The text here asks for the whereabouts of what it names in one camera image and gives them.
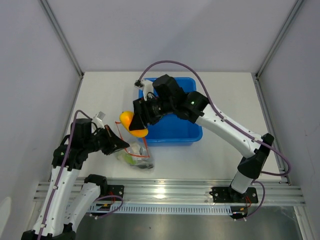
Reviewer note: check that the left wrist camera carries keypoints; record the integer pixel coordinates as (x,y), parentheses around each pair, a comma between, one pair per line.
(98,120)

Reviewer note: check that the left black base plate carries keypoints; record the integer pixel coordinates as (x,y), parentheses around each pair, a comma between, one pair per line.
(115,190)

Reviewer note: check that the yellow orange mango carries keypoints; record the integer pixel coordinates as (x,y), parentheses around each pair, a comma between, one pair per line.
(126,118)

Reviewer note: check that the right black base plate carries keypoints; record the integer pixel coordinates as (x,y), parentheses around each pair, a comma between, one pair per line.
(225,194)

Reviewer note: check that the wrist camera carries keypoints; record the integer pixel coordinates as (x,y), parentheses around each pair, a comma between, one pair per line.
(165,86)
(98,120)

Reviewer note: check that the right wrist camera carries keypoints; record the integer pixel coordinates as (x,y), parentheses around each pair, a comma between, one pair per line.
(165,86)

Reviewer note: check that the left aluminium frame post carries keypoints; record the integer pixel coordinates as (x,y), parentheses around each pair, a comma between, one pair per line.
(48,11)

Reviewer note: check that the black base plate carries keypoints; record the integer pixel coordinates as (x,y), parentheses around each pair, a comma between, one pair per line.
(115,190)
(225,194)

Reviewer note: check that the blue plastic bin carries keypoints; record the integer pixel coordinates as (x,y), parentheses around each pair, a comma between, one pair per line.
(173,131)

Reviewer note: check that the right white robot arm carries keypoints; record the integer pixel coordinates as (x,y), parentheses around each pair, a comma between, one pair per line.
(195,108)

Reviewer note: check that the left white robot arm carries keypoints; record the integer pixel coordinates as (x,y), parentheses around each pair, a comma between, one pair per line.
(59,219)

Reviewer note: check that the white slotted cable duct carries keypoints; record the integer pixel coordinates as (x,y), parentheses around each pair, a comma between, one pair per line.
(169,209)

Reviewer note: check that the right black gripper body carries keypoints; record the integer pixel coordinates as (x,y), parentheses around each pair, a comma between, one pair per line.
(154,109)

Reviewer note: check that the aluminium front rail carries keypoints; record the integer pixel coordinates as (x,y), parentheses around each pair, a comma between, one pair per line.
(196,192)

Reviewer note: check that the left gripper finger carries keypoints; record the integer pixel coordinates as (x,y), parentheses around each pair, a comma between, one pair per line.
(113,148)
(112,137)

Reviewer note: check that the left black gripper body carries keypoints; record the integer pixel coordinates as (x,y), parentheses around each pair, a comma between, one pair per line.
(99,141)

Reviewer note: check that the clear orange zip bag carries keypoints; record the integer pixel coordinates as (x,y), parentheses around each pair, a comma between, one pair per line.
(126,136)

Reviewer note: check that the right aluminium frame post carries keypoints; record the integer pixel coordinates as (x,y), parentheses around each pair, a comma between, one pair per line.
(283,31)

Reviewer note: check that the aluminium frame post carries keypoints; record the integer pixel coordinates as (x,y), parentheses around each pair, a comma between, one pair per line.
(48,11)
(283,31)

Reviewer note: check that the grey toy fish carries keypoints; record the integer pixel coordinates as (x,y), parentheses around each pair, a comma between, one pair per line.
(145,165)

